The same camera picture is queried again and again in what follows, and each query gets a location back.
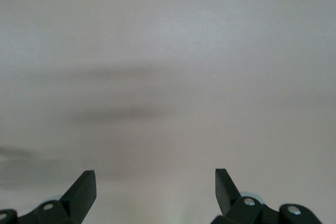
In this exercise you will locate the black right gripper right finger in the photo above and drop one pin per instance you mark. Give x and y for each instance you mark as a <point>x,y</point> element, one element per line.
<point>231,203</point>

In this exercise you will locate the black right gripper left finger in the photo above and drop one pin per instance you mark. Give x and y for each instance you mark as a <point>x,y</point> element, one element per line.
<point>73,203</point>

